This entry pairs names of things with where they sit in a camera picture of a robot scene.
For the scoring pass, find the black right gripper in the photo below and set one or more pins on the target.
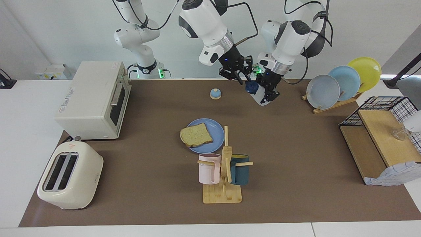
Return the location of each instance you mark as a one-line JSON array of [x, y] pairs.
[[233, 61]]

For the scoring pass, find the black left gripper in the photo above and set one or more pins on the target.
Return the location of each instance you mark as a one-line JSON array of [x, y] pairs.
[[271, 78]]

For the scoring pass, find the squeeze bottle with navy cap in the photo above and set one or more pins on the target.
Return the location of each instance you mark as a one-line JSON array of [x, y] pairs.
[[263, 98]]

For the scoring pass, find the slice of toast bread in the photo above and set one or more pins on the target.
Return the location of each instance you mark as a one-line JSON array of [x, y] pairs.
[[195, 135]]

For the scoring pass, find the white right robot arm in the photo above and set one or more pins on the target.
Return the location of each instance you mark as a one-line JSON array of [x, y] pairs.
[[204, 19]]

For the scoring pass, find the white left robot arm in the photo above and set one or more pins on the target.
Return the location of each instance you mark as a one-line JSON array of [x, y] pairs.
[[292, 36]]

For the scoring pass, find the grey plate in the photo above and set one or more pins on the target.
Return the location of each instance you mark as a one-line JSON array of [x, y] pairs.
[[322, 92]]

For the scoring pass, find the blue round plate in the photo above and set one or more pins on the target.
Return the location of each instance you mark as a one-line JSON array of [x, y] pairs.
[[215, 131]]

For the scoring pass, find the wooden plate rack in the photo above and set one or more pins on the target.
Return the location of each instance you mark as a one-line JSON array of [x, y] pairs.
[[332, 106]]

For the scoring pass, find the light blue plate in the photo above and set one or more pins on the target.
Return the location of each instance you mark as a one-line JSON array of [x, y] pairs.
[[350, 80]]

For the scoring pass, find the yellow plate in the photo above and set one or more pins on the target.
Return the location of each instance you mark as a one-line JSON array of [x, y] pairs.
[[368, 70]]

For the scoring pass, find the dark teal mug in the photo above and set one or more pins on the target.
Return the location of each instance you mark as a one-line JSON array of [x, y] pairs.
[[241, 174]]

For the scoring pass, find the pink mug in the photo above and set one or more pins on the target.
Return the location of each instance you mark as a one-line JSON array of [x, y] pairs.
[[207, 172]]

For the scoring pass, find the wooden mug tree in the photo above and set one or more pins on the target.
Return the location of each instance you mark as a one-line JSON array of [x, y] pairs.
[[222, 196]]

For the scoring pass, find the clear glass cup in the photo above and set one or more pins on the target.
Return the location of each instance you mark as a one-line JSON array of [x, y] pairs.
[[399, 134]]

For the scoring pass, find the white toaster oven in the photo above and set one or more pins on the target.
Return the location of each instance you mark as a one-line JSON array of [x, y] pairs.
[[88, 92]]

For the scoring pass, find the checked white cloth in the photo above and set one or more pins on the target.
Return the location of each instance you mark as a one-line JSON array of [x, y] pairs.
[[394, 176]]

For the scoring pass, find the brown table mat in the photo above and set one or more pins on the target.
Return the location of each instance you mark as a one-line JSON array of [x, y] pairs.
[[148, 197]]

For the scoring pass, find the cream two-slot toaster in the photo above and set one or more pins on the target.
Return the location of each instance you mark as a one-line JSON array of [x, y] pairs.
[[85, 171]]

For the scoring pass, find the black stand base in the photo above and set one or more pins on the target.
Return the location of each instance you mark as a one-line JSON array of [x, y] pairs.
[[8, 84]]

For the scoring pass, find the black camera stand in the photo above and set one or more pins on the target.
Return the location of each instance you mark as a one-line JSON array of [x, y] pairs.
[[391, 82]]

